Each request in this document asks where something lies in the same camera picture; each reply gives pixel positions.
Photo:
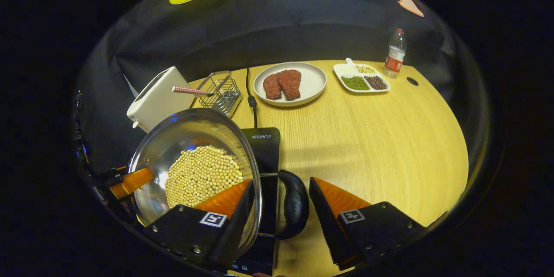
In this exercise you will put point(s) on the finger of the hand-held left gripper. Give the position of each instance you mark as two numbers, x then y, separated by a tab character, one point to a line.
132	181

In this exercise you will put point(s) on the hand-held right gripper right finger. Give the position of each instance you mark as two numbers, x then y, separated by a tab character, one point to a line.
324	225

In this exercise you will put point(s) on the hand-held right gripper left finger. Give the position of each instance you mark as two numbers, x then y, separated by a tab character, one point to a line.
236	233

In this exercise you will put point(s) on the black induction cooktop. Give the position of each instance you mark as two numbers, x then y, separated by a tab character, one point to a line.
266	151

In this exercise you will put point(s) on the pile of soybeans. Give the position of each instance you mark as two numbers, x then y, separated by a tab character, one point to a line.
203	173

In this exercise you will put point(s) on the white toaster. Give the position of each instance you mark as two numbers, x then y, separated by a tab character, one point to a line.
160	104

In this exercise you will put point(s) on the pink striped straw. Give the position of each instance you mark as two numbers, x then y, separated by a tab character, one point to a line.
188	91

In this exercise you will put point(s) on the round white plate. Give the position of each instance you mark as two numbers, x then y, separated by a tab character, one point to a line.
314	82

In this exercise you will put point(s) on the raw meat slice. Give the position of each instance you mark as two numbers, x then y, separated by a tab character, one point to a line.
291	84
272	86

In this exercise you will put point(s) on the heap of green mung beans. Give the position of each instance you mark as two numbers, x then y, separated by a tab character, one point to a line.
355	83

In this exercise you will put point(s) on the heap of dark red beans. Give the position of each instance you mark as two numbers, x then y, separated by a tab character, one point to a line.
376	82

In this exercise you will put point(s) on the white divided dish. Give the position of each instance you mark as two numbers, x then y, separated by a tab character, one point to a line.
344	70

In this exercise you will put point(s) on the heap of pale beans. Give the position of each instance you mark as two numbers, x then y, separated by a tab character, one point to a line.
366	69

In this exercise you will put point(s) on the clear plastic water bottle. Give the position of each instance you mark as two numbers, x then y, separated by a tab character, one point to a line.
394	58

